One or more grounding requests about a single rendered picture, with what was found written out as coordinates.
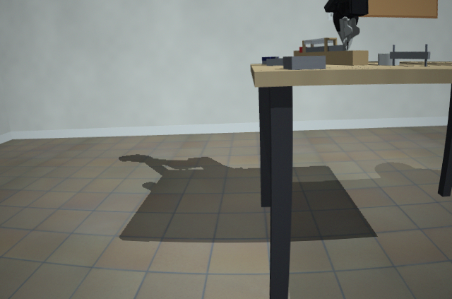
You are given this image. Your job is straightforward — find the grey cylinder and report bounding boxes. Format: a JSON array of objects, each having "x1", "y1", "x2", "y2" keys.
[{"x1": 378, "y1": 54, "x2": 400, "y2": 66}]

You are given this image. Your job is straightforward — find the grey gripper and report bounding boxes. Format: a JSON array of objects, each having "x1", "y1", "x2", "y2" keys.
[{"x1": 333, "y1": 0, "x2": 369, "y2": 50}]

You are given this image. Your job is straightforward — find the clear glass channel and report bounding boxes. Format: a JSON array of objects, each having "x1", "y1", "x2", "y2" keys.
[{"x1": 304, "y1": 38, "x2": 333, "y2": 52}]

